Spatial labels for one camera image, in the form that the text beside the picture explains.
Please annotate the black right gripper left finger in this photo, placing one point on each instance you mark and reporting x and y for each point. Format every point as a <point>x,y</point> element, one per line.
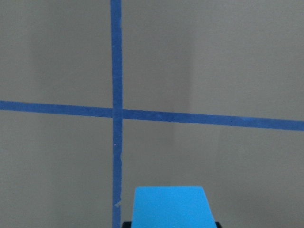
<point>127,224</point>

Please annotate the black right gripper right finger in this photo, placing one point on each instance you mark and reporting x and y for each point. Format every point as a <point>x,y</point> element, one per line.
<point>218,225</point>

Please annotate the blue cube block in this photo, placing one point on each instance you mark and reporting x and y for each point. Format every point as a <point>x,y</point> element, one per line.
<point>171,207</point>

